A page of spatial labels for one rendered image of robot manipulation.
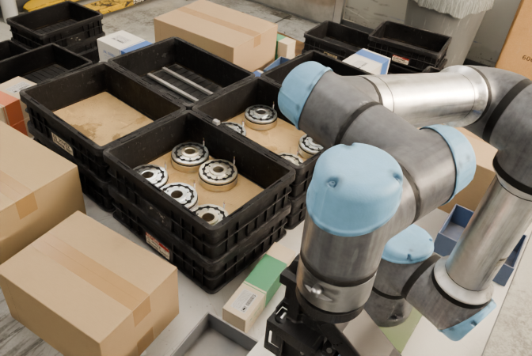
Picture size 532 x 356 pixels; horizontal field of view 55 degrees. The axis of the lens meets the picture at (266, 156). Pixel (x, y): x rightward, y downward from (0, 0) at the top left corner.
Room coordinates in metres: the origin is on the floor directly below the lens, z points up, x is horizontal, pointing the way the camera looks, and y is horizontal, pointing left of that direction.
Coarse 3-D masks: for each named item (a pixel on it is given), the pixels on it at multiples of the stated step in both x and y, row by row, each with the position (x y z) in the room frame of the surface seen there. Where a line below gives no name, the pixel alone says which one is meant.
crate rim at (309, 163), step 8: (248, 80) 1.43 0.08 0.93; (256, 80) 1.45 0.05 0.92; (264, 80) 1.44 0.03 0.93; (232, 88) 1.37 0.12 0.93; (240, 88) 1.39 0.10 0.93; (216, 96) 1.32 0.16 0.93; (224, 96) 1.33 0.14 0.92; (200, 104) 1.26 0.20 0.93; (200, 112) 1.22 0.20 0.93; (224, 128) 1.15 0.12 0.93; (240, 136) 1.12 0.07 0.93; (256, 144) 1.09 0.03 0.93; (272, 152) 1.06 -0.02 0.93; (320, 152) 1.08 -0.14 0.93; (280, 160) 1.03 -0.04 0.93; (312, 160) 1.04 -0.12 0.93; (296, 168) 1.01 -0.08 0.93; (304, 168) 1.01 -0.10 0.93
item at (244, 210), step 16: (192, 112) 1.22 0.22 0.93; (112, 160) 0.97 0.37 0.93; (272, 160) 1.03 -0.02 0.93; (128, 176) 0.93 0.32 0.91; (288, 176) 0.97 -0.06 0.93; (160, 192) 0.87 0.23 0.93; (272, 192) 0.91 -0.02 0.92; (176, 208) 0.83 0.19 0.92; (240, 208) 0.84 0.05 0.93; (192, 224) 0.79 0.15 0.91; (208, 224) 0.78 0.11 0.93; (224, 224) 0.79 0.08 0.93
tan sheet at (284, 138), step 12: (228, 120) 1.34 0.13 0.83; (240, 120) 1.35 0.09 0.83; (252, 132) 1.29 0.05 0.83; (264, 132) 1.30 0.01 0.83; (276, 132) 1.30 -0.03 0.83; (288, 132) 1.31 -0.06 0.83; (300, 132) 1.31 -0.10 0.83; (264, 144) 1.23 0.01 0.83; (276, 144) 1.24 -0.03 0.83; (288, 144) 1.25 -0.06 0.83; (300, 156) 1.19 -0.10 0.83
